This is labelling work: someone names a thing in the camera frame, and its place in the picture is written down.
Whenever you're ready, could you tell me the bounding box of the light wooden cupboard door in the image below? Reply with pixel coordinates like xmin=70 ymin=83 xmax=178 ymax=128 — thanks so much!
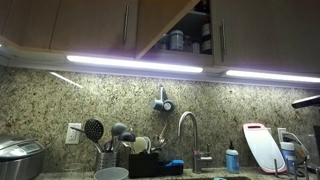
xmin=211 ymin=0 xmax=320 ymax=74
xmin=49 ymin=0 xmax=140 ymax=56
xmin=9 ymin=0 xmax=62 ymax=51
xmin=134 ymin=0 xmax=202 ymax=60
xmin=0 ymin=0 xmax=15 ymax=37

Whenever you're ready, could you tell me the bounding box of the wooden cupboard carcass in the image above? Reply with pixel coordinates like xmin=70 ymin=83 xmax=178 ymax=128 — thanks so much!
xmin=141 ymin=0 xmax=214 ymax=68

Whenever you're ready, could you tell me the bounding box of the grey hanging cup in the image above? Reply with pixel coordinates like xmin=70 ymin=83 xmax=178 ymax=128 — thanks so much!
xmin=152 ymin=86 xmax=165 ymax=113

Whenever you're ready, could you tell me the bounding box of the round silver hanging gadget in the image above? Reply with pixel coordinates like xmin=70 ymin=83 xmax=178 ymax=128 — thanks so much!
xmin=162 ymin=99 xmax=175 ymax=113

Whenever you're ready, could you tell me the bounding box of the long under-cabinet light bar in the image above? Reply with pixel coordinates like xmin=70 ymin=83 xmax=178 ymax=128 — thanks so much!
xmin=65 ymin=54 xmax=205 ymax=75

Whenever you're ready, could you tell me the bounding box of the clear glass jar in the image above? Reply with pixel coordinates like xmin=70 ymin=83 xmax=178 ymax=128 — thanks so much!
xmin=155 ymin=33 xmax=170 ymax=51

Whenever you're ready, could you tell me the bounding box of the metal spoons bunch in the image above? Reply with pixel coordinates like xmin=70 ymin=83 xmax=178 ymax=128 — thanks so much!
xmin=151 ymin=124 xmax=168 ymax=152

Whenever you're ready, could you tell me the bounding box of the grey lidded jar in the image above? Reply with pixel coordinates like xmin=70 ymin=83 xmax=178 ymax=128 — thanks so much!
xmin=168 ymin=29 xmax=185 ymax=52

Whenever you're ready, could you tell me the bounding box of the small pale jar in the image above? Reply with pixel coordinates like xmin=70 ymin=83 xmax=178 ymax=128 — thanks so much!
xmin=191 ymin=41 xmax=201 ymax=55

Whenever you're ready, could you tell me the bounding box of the grey ladle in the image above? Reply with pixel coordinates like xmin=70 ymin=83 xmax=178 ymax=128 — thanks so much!
xmin=110 ymin=121 xmax=129 ymax=152

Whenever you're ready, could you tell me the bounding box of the black ladle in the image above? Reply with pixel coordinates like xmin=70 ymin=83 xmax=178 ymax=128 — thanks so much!
xmin=118 ymin=130 xmax=137 ymax=152

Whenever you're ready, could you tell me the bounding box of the white round dish brush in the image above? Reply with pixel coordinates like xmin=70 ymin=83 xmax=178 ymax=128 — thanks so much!
xmin=131 ymin=135 xmax=153 ymax=155

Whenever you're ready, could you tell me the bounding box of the dark labelled bottle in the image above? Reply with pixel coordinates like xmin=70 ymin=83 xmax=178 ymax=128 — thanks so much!
xmin=200 ymin=20 xmax=213 ymax=56

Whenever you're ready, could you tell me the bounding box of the blue sponge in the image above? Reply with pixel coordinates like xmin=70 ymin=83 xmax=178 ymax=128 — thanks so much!
xmin=164 ymin=159 xmax=185 ymax=168

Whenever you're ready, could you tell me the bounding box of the curved steel faucet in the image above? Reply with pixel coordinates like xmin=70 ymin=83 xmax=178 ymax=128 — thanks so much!
xmin=177 ymin=111 xmax=214 ymax=175

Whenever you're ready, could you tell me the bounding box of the black sink caddy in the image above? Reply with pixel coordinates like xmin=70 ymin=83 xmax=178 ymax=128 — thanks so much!
xmin=128 ymin=152 xmax=185 ymax=179

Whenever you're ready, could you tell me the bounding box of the black slotted skimmer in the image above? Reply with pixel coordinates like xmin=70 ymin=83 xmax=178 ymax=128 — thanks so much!
xmin=69 ymin=118 xmax=106 ymax=154

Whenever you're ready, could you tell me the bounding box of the perforated steel utensil holder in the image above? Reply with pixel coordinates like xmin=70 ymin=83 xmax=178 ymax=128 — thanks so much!
xmin=94 ymin=151 xmax=118 ymax=174

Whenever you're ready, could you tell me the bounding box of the grey bowl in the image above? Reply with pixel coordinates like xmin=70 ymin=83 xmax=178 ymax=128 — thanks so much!
xmin=92 ymin=166 xmax=130 ymax=180

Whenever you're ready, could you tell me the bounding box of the blue soap pump bottle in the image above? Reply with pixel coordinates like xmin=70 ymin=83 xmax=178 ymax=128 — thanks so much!
xmin=225 ymin=139 xmax=241 ymax=174

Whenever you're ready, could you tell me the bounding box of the white pink cutting board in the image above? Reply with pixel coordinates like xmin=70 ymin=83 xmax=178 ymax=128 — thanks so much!
xmin=242 ymin=122 xmax=288 ymax=175

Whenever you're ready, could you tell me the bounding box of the white blue bottle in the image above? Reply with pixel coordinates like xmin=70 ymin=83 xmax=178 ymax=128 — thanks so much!
xmin=279 ymin=141 xmax=297 ymax=168

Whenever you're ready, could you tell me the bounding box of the black angled bar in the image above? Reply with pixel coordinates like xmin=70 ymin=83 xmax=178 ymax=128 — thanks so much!
xmin=291 ymin=94 xmax=320 ymax=110

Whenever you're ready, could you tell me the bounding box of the silver rice cooker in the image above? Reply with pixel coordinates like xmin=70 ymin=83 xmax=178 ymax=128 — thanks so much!
xmin=0 ymin=134 xmax=46 ymax=180

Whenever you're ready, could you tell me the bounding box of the metal bar door handle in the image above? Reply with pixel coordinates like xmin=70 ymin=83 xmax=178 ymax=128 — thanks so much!
xmin=218 ymin=18 xmax=228 ymax=63
xmin=122 ymin=3 xmax=131 ymax=45

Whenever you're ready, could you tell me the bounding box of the white wall outlet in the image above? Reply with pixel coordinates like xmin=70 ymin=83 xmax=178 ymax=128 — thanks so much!
xmin=276 ymin=127 xmax=288 ymax=145
xmin=64 ymin=122 xmax=83 ymax=146

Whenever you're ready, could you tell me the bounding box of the white cable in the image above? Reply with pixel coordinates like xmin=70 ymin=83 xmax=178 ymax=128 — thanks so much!
xmin=283 ymin=131 xmax=312 ymax=158

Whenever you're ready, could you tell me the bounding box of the wire dish rack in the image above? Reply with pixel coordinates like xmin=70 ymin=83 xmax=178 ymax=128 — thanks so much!
xmin=272 ymin=155 xmax=320 ymax=180

